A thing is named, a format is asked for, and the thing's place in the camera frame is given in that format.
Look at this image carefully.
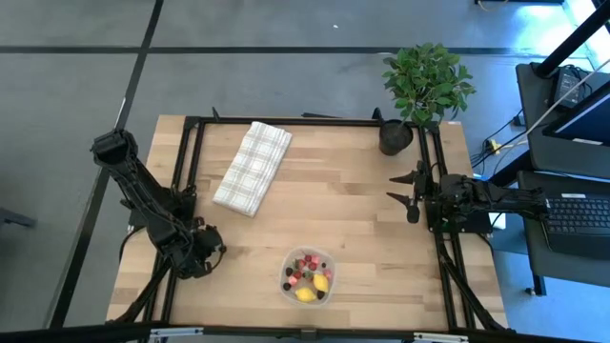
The black keyboard shelf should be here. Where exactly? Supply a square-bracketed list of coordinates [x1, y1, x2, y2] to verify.
[517, 170, 610, 290]

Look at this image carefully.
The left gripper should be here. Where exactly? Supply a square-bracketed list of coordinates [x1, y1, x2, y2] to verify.
[173, 218, 226, 280]

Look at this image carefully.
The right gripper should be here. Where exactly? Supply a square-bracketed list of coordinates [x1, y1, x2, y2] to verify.
[386, 160, 473, 220]

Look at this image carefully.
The silver metal bracket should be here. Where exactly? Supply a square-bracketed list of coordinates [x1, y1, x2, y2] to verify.
[412, 332, 471, 343]
[150, 327, 205, 340]

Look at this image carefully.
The clear plastic tupperware container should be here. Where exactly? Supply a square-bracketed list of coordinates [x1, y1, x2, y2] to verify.
[278, 246, 337, 307]

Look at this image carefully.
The black desk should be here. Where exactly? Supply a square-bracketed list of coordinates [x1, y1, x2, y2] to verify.
[516, 61, 610, 180]

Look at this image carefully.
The black computer monitor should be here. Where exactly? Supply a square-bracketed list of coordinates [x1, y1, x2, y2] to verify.
[542, 80, 610, 147]

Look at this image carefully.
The green plant in black pot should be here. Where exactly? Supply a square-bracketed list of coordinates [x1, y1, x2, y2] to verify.
[379, 41, 477, 157]

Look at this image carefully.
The white beige plaid towel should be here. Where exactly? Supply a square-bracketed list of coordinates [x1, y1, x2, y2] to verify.
[212, 120, 294, 219]

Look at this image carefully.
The grey chair leg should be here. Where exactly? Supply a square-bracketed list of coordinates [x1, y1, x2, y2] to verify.
[0, 207, 38, 231]

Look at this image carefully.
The black computer keyboard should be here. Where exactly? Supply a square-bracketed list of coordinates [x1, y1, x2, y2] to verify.
[540, 192, 610, 261]

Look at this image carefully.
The black power adapter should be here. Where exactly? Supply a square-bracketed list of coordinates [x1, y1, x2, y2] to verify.
[552, 65, 595, 110]

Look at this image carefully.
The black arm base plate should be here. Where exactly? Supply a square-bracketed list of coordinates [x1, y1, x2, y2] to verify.
[425, 197, 495, 235]
[128, 188, 197, 229]

